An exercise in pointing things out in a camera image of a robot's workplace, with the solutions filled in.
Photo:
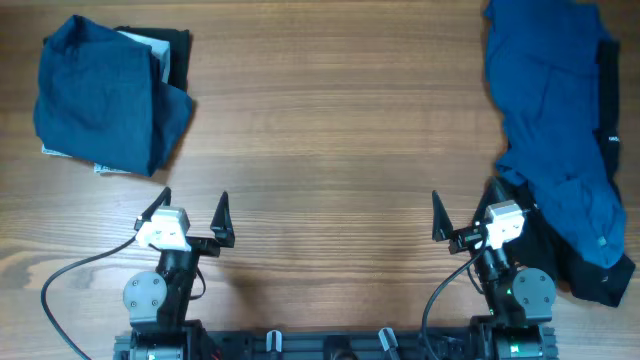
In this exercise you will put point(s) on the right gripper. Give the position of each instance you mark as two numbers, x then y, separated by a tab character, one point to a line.
443	229

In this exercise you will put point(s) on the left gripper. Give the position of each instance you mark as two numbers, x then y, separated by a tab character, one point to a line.
220	224

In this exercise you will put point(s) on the blue polo shirt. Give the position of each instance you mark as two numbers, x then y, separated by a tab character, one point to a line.
542	72

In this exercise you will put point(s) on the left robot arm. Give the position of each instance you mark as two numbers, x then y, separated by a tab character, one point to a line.
157	301

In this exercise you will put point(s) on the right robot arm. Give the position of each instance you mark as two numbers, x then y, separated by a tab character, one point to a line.
519	298

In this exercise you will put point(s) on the black shirt with logo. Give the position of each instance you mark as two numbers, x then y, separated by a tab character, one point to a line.
542	247

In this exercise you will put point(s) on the folded blue shirt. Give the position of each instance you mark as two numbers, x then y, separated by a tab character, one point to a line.
101	99

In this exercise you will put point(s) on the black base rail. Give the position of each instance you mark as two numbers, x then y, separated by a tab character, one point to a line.
330	345

